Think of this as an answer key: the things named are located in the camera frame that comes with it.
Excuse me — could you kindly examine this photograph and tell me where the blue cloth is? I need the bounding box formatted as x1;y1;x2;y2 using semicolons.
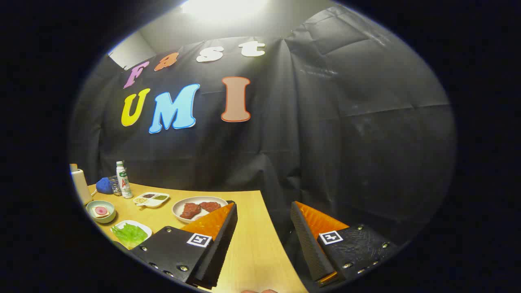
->
96;177;114;195

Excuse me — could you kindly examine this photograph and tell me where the black backdrop cloth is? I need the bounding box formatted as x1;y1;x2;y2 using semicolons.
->
68;4;457;245

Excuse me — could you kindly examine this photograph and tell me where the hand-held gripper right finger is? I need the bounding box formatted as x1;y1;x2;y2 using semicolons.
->
290;201;400;287

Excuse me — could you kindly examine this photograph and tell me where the green lettuce leaf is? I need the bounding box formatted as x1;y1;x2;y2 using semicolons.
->
112;223;149;247

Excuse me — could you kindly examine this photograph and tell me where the pale green plate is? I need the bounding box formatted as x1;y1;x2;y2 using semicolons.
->
86;200;116;224

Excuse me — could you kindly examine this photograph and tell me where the white square plate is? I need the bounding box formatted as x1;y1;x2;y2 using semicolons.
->
110;220;153;250

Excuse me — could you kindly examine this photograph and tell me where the white bottle with green label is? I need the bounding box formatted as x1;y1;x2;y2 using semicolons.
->
116;161;134;199

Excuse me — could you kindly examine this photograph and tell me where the white divided dish of beans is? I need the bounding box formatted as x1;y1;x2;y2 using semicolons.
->
133;192;170;208

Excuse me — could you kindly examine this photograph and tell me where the white toaster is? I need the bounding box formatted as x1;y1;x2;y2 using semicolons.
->
71;168;93;205

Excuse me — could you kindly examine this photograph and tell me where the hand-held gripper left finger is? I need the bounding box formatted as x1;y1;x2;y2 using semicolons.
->
129;201;238;290

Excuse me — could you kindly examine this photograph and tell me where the white round meat plate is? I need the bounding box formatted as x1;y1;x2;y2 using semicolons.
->
172;196;228;224

